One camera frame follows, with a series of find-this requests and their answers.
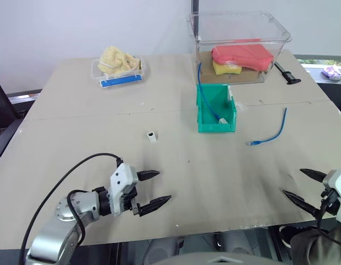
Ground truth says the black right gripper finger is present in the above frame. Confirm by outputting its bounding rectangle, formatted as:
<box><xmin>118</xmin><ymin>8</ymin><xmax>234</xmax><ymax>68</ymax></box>
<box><xmin>281</xmin><ymin>189</ymin><xmax>323</xmax><ymax>220</ymax></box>
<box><xmin>299</xmin><ymin>168</ymin><xmax>327</xmax><ymax>183</ymax></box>

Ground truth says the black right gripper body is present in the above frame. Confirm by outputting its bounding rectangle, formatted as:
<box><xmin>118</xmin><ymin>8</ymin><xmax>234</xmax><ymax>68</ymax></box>
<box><xmin>321</xmin><ymin>187</ymin><xmax>341</xmax><ymax>216</ymax></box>

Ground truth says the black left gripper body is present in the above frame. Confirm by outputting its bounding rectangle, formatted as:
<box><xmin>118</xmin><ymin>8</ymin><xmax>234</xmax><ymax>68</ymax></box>
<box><xmin>119</xmin><ymin>184</ymin><xmax>141</xmax><ymax>218</ymax></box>

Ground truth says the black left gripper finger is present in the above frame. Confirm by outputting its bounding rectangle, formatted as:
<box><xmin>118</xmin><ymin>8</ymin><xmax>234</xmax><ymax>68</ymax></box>
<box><xmin>136</xmin><ymin>169</ymin><xmax>161</xmax><ymax>182</ymax></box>
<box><xmin>131</xmin><ymin>195</ymin><xmax>172</xmax><ymax>218</ymax></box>

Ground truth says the black shoe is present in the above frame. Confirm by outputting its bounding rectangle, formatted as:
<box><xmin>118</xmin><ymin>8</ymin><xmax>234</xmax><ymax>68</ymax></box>
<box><xmin>279</xmin><ymin>225</ymin><xmax>320</xmax><ymax>246</ymax></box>

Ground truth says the grey rounded shape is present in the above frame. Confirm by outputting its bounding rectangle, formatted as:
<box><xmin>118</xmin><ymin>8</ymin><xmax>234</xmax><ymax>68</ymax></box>
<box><xmin>144</xmin><ymin>237</ymin><xmax>185</xmax><ymax>265</ymax></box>

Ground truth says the dark olive rounded shape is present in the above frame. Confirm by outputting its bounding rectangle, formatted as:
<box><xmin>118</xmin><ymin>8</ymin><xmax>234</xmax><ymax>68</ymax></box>
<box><xmin>290</xmin><ymin>226</ymin><xmax>341</xmax><ymax>265</ymax></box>

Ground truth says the green plastic bin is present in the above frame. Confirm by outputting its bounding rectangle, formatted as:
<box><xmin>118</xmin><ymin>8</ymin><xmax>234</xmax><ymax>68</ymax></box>
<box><xmin>196</xmin><ymin>83</ymin><xmax>238</xmax><ymax>134</ymax></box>

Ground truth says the grey robot torso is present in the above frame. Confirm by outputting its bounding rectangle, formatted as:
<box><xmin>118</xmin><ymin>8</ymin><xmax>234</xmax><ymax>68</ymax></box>
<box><xmin>184</xmin><ymin>250</ymin><xmax>273</xmax><ymax>265</ymax></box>

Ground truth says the dark side shelf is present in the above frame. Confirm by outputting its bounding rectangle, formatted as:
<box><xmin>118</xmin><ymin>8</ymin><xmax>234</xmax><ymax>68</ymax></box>
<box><xmin>294</xmin><ymin>54</ymin><xmax>341</xmax><ymax>111</ymax></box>

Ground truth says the black caliper tool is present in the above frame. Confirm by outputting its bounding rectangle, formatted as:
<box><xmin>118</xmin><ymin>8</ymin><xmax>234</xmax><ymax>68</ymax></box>
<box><xmin>274</xmin><ymin>61</ymin><xmax>301</xmax><ymax>85</ymax></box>

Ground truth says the purple wrapped packet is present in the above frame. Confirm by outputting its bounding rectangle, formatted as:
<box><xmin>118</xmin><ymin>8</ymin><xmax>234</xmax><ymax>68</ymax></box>
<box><xmin>321</xmin><ymin>66</ymin><xmax>341</xmax><ymax>81</ymax></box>

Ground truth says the small clear plastic container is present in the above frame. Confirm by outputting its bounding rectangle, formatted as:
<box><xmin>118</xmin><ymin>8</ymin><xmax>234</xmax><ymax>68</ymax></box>
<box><xmin>90</xmin><ymin>56</ymin><xmax>152</xmax><ymax>89</ymax></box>

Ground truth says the yellow crumpled cloth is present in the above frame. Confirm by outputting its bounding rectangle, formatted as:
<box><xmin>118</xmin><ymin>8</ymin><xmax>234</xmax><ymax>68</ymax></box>
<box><xmin>97</xmin><ymin>45</ymin><xmax>143</xmax><ymax>78</ymax></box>

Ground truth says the yellow sponge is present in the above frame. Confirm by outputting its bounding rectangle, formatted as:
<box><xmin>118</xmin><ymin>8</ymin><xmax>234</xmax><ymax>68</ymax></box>
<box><xmin>212</xmin><ymin>61</ymin><xmax>243</xmax><ymax>76</ymax></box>

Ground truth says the red cloth bundle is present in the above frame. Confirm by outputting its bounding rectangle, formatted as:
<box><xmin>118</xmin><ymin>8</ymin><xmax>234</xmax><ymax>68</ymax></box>
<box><xmin>211</xmin><ymin>45</ymin><xmax>275</xmax><ymax>71</ymax></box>

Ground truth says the black chair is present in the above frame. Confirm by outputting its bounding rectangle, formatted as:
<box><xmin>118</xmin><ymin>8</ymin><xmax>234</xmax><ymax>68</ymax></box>
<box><xmin>0</xmin><ymin>73</ymin><xmax>43</xmax><ymax>169</ymax></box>

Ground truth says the large clear plastic box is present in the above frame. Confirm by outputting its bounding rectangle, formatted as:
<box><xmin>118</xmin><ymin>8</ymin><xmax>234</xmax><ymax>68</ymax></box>
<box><xmin>188</xmin><ymin>10</ymin><xmax>292</xmax><ymax>84</ymax></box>

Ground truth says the dark vertical pole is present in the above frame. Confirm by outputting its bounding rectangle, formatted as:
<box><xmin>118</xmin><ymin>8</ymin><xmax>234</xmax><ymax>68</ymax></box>
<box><xmin>191</xmin><ymin>0</ymin><xmax>200</xmax><ymax>42</ymax></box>

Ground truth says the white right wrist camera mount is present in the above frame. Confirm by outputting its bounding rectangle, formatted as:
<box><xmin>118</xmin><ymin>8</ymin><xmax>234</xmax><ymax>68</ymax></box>
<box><xmin>322</xmin><ymin>169</ymin><xmax>341</xmax><ymax>223</ymax></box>

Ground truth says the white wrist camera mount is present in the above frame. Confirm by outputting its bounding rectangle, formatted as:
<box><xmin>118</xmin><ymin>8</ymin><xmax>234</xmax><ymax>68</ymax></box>
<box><xmin>322</xmin><ymin>169</ymin><xmax>341</xmax><ymax>223</ymax></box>
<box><xmin>109</xmin><ymin>163</ymin><xmax>138</xmax><ymax>216</ymax></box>

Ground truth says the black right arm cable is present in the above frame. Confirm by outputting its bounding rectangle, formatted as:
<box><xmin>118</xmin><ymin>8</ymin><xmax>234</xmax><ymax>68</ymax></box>
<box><xmin>316</xmin><ymin>190</ymin><xmax>341</xmax><ymax>248</ymax></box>

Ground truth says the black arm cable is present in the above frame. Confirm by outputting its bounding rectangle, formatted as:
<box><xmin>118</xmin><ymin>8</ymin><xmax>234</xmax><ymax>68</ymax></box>
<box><xmin>18</xmin><ymin>152</ymin><xmax>124</xmax><ymax>265</ymax></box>
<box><xmin>316</xmin><ymin>190</ymin><xmax>341</xmax><ymax>248</ymax></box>

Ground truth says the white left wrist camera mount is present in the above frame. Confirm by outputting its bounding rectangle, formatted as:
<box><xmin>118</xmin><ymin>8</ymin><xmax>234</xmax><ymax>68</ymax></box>
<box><xmin>109</xmin><ymin>163</ymin><xmax>138</xmax><ymax>216</ymax></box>

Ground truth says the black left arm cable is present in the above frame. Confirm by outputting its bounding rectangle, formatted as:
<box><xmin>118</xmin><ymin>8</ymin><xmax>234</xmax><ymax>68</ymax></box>
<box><xmin>18</xmin><ymin>152</ymin><xmax>124</xmax><ymax>265</ymax></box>

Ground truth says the short blue Ethernet cable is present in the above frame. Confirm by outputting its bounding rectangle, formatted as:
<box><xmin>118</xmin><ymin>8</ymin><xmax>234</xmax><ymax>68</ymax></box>
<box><xmin>245</xmin><ymin>107</ymin><xmax>288</xmax><ymax>146</ymax></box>

